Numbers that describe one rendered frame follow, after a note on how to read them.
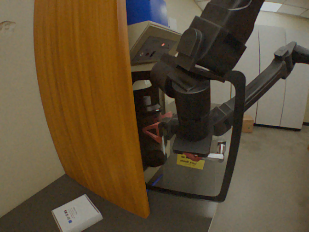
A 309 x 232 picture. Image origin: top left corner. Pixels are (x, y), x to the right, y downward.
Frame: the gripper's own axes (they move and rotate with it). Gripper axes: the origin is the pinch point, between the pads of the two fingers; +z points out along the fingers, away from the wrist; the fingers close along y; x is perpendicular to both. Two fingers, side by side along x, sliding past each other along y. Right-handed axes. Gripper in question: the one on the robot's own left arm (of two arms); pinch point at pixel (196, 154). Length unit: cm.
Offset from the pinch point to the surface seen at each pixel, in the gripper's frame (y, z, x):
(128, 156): 4.7, -1.8, -15.1
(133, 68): -18.2, -12.7, -21.3
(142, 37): -14.3, -23.1, -13.3
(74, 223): 28.0, 12.3, -31.3
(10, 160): 25, -3, -68
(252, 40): -307, 67, 74
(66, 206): 24.8, 13.8, -39.6
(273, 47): -299, 74, 120
